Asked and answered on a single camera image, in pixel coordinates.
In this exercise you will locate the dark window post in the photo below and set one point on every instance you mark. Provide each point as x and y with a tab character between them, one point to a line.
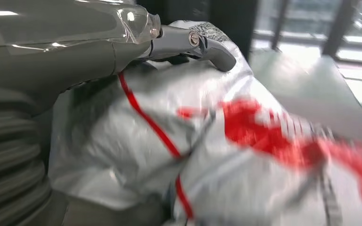
340	25
279	21

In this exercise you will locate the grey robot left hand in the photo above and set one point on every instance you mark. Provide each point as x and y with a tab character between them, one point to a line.
59	46

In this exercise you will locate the white poly mailer with red line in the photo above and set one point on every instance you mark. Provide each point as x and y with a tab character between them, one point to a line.
231	171

